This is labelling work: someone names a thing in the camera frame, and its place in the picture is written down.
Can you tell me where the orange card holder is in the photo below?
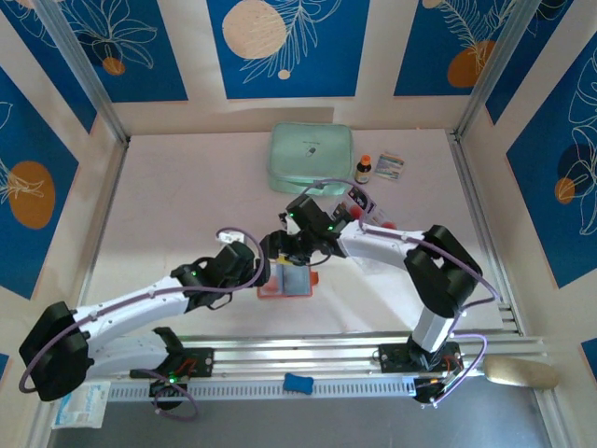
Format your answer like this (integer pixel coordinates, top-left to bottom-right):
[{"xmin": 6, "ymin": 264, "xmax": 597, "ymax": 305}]
[{"xmin": 256, "ymin": 263, "xmax": 321, "ymax": 299}]

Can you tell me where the black VIP card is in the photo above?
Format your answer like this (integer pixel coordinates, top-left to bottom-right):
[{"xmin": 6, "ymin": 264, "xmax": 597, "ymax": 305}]
[{"xmin": 347, "ymin": 189, "xmax": 378, "ymax": 214}]

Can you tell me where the small brown medicine bottle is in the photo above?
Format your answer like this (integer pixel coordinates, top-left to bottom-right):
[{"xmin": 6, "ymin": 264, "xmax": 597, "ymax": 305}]
[{"xmin": 354, "ymin": 155, "xmax": 373, "ymax": 185}]

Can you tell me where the mint green zip pouch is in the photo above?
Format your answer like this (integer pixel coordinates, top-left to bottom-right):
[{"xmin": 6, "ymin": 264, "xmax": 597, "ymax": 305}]
[{"xmin": 266, "ymin": 121, "xmax": 354, "ymax": 196}]

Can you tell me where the small printed sachet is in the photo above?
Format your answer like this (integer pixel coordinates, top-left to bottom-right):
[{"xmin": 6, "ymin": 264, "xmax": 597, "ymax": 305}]
[{"xmin": 375, "ymin": 150, "xmax": 406, "ymax": 182}]

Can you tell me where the blue bone-shaped sponge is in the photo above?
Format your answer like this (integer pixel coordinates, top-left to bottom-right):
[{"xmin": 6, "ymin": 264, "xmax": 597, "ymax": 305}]
[{"xmin": 283, "ymin": 372, "xmax": 314, "ymax": 393}]

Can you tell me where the white gauze packet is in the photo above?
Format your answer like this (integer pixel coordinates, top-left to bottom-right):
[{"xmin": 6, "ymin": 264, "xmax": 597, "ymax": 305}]
[{"xmin": 50, "ymin": 381, "xmax": 112, "ymax": 429}]

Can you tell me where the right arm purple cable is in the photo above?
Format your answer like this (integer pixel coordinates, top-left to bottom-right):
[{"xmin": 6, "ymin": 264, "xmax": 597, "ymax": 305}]
[{"xmin": 296, "ymin": 179, "xmax": 503, "ymax": 408}]

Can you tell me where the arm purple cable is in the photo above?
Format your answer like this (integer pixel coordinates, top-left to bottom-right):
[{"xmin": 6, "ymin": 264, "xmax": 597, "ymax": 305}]
[
  {"xmin": 296, "ymin": 179, "xmax": 503, "ymax": 408},
  {"xmin": 18, "ymin": 227, "xmax": 266, "ymax": 421}
]

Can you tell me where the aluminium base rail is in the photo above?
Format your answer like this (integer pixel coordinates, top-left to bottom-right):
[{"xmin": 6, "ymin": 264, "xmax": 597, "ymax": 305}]
[{"xmin": 39, "ymin": 331, "xmax": 547, "ymax": 382}]

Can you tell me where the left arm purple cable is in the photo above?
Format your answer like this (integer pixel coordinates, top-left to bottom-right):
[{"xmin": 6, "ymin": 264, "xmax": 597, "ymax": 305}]
[{"xmin": 18, "ymin": 227, "xmax": 266, "ymax": 421}]

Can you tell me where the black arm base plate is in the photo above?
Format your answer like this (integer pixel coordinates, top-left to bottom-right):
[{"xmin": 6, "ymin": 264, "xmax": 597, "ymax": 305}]
[
  {"xmin": 129, "ymin": 347, "xmax": 215, "ymax": 380},
  {"xmin": 378, "ymin": 343, "xmax": 463, "ymax": 374}
]

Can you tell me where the slotted grey cable duct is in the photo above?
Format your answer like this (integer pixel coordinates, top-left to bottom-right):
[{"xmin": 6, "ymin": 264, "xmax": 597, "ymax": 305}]
[{"xmin": 105, "ymin": 376, "xmax": 417, "ymax": 401}]

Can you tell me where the aluminium table side rail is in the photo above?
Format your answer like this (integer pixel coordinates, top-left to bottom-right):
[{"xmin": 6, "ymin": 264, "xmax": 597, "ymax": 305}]
[
  {"xmin": 69, "ymin": 137, "xmax": 132, "ymax": 318},
  {"xmin": 448, "ymin": 133, "xmax": 523, "ymax": 337}
]

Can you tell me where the black circuit board with wires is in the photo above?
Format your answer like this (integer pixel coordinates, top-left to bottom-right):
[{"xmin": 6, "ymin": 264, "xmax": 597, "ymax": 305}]
[
  {"xmin": 412, "ymin": 376, "xmax": 450, "ymax": 411},
  {"xmin": 147, "ymin": 376, "xmax": 188, "ymax": 413}
]

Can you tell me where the aluminium frame post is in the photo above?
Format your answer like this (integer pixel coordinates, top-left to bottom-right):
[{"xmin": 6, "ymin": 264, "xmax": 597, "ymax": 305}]
[
  {"xmin": 451, "ymin": 0, "xmax": 547, "ymax": 141},
  {"xmin": 33, "ymin": 0, "xmax": 131, "ymax": 144}
]

